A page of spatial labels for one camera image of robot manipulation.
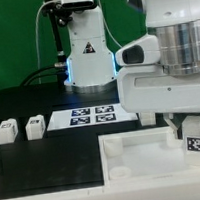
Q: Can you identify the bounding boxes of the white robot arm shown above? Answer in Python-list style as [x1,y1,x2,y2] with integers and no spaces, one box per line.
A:
[57,0,200,142]

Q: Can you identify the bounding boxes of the white sheet with markers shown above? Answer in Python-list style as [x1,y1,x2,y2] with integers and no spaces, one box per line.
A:
[48,103,137,131]

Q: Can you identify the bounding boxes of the grey cable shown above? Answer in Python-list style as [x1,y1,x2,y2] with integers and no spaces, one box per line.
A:
[30,0,64,85]

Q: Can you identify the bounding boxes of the black camera on stand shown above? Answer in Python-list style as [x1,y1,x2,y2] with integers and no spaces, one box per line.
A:
[55,0,95,11]

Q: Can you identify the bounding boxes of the black cables at base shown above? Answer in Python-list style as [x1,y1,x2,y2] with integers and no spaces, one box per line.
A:
[18,62,70,87]

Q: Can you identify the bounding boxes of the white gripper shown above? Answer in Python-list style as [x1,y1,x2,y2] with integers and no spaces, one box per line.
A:
[117,65,200,140]

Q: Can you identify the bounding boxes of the black camera stand pole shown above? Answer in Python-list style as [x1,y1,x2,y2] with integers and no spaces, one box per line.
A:
[42,0,68,83]

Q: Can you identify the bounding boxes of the white square table top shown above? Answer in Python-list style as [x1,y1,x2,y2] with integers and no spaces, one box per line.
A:
[98,127,200,183]

